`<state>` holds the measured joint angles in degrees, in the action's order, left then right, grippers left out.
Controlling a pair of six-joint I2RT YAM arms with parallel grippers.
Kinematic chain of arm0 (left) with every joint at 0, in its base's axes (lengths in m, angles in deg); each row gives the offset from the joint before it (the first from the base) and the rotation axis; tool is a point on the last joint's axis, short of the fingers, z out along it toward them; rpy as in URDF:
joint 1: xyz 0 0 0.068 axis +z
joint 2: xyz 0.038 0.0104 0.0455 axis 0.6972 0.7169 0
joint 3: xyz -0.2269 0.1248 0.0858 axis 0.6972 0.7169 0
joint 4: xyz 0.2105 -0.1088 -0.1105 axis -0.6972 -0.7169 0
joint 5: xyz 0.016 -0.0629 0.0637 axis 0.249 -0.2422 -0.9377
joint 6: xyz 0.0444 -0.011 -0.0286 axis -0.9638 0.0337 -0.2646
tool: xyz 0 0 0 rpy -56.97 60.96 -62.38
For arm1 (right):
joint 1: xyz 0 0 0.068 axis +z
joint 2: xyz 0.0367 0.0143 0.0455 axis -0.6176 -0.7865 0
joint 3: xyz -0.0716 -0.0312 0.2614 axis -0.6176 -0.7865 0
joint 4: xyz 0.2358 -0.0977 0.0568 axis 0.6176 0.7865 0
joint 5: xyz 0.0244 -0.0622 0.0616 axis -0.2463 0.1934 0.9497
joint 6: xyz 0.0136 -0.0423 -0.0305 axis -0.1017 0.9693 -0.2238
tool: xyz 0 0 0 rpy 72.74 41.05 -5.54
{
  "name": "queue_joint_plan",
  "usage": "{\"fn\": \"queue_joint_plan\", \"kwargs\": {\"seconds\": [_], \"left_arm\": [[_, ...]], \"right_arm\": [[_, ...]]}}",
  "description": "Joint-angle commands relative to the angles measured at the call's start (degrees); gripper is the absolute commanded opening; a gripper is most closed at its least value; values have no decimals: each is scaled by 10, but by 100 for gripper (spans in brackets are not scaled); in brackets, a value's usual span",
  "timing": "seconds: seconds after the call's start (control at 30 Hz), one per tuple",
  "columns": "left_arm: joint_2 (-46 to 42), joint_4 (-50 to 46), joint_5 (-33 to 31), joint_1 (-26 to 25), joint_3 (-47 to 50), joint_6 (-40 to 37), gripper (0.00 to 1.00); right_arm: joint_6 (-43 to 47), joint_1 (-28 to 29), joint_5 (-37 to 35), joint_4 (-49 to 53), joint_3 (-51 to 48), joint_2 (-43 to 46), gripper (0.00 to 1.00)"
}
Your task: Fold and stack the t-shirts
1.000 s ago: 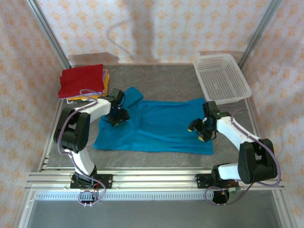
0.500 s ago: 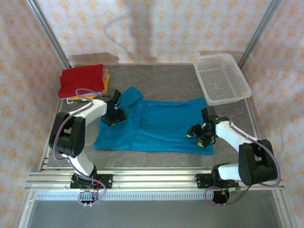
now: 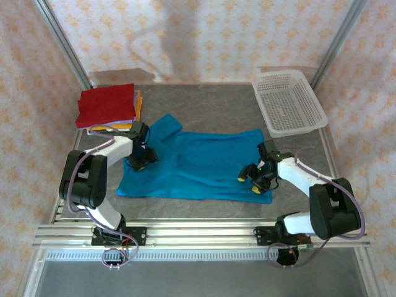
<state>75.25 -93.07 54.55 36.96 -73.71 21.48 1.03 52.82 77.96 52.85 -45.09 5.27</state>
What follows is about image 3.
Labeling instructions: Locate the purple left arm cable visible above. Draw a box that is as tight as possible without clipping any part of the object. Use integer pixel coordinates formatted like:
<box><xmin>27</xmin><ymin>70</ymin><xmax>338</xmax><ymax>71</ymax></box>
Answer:
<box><xmin>66</xmin><ymin>129</ymin><xmax>140</xmax><ymax>270</ymax></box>

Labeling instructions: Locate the white folded t-shirt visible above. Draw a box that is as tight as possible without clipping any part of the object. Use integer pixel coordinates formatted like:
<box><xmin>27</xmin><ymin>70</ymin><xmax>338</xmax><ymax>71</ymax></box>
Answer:
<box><xmin>86</xmin><ymin>124</ymin><xmax>134</xmax><ymax>136</ymax></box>

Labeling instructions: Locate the blue t-shirt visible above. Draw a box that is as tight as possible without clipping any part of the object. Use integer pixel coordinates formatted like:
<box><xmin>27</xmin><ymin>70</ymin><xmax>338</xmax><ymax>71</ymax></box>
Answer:
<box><xmin>116</xmin><ymin>113</ymin><xmax>274</xmax><ymax>205</ymax></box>

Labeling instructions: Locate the red folded t-shirt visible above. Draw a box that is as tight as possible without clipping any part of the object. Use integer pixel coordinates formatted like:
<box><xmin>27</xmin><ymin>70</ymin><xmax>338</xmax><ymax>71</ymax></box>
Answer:
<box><xmin>75</xmin><ymin>83</ymin><xmax>137</xmax><ymax>129</ymax></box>

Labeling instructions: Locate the aluminium side rail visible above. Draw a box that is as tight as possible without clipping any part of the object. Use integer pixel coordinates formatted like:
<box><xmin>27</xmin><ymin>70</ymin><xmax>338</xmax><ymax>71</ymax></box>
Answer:
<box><xmin>49</xmin><ymin>129</ymin><xmax>82</xmax><ymax>224</ymax></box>
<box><xmin>318</xmin><ymin>126</ymin><xmax>354</xmax><ymax>223</ymax></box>

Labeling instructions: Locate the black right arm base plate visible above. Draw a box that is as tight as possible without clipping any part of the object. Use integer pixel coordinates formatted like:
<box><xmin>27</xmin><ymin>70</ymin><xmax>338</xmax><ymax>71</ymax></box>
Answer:
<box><xmin>253</xmin><ymin>226</ymin><xmax>312</xmax><ymax>248</ymax></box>

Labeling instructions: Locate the white plastic basket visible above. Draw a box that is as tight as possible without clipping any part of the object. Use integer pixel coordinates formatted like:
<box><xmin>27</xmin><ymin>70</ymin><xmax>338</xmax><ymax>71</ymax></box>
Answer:
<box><xmin>251</xmin><ymin>69</ymin><xmax>329</xmax><ymax>139</ymax></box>

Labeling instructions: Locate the aluminium frame cross rail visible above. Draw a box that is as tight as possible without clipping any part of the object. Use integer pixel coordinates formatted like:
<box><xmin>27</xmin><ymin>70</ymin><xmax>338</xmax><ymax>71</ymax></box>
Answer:
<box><xmin>33</xmin><ymin>218</ymin><xmax>371</xmax><ymax>249</ymax></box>

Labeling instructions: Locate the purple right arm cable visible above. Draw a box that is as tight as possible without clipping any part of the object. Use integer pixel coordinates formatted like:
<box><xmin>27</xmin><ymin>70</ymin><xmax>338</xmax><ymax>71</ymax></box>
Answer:
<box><xmin>267</xmin><ymin>147</ymin><xmax>368</xmax><ymax>269</ymax></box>

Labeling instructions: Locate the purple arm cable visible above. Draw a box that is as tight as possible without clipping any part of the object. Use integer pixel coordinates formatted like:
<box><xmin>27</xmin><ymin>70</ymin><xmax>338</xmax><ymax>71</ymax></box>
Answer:
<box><xmin>66</xmin><ymin>129</ymin><xmax>140</xmax><ymax>270</ymax></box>
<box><xmin>267</xmin><ymin>147</ymin><xmax>368</xmax><ymax>269</ymax></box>

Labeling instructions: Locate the aluminium frame post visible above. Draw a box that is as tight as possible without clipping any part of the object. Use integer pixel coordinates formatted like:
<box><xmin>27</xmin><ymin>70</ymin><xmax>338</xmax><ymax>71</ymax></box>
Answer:
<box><xmin>33</xmin><ymin>0</ymin><xmax>93</xmax><ymax>90</ymax></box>
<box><xmin>310</xmin><ymin>0</ymin><xmax>369</xmax><ymax>90</ymax></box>

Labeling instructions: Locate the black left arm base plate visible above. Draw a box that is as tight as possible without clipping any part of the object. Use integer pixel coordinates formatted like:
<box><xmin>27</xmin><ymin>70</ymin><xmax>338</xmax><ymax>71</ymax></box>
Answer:
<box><xmin>90</xmin><ymin>226</ymin><xmax>148</xmax><ymax>248</ymax></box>

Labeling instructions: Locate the slotted grey cable duct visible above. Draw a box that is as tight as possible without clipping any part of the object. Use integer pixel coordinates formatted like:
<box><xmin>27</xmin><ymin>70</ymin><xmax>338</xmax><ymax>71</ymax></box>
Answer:
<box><xmin>45</xmin><ymin>249</ymin><xmax>356</xmax><ymax>261</ymax></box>

